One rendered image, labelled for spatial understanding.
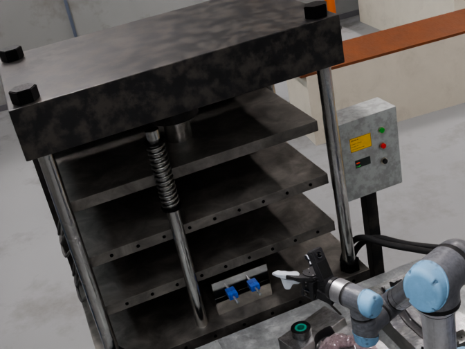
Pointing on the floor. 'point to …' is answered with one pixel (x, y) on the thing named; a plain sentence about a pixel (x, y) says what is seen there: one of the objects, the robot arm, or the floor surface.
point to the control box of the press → (370, 163)
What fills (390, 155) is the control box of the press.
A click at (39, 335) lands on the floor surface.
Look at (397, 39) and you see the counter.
